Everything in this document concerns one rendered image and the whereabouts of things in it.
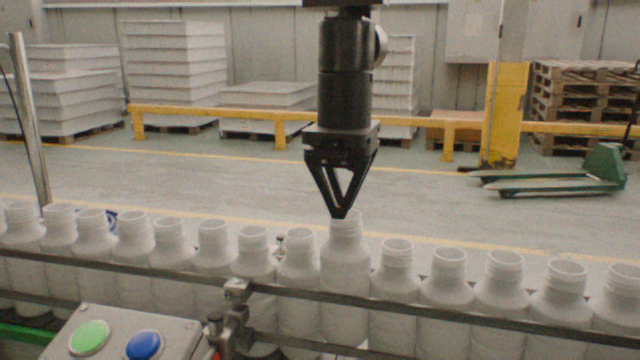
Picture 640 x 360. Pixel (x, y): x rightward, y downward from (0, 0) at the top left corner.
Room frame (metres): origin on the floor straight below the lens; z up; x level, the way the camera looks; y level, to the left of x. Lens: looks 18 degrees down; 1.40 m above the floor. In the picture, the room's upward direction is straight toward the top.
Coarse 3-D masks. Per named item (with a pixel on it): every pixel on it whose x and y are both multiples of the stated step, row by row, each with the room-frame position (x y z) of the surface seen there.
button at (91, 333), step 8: (80, 328) 0.39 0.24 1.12; (88, 328) 0.39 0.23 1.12; (96, 328) 0.39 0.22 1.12; (104, 328) 0.40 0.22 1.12; (72, 336) 0.39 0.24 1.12; (80, 336) 0.39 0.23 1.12; (88, 336) 0.39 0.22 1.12; (96, 336) 0.39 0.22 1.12; (80, 344) 0.38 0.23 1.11; (88, 344) 0.38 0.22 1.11; (96, 344) 0.38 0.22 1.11
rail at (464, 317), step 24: (72, 264) 0.56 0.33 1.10; (96, 264) 0.55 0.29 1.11; (120, 264) 0.54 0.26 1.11; (264, 288) 0.49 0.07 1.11; (288, 288) 0.48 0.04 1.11; (528, 288) 0.48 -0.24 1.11; (408, 312) 0.45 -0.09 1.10; (432, 312) 0.44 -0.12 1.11; (456, 312) 0.43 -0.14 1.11; (264, 336) 0.49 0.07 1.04; (288, 336) 0.48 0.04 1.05; (552, 336) 0.41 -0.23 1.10; (576, 336) 0.40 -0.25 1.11; (600, 336) 0.40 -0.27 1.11; (624, 336) 0.39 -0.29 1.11
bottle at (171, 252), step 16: (160, 224) 0.57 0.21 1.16; (176, 224) 0.55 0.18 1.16; (160, 240) 0.54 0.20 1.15; (176, 240) 0.54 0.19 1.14; (160, 256) 0.53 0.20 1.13; (176, 256) 0.54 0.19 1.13; (160, 288) 0.53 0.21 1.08; (176, 288) 0.53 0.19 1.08; (192, 288) 0.54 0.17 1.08; (160, 304) 0.53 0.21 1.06; (176, 304) 0.53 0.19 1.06; (192, 304) 0.54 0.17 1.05
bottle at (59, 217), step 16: (48, 208) 0.61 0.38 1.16; (64, 208) 0.60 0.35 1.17; (48, 224) 0.59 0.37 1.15; (64, 224) 0.60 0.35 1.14; (48, 240) 0.59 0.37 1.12; (64, 240) 0.59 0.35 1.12; (48, 272) 0.58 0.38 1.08; (64, 272) 0.58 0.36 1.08; (48, 288) 0.59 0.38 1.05; (64, 288) 0.58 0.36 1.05; (64, 320) 0.58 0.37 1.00
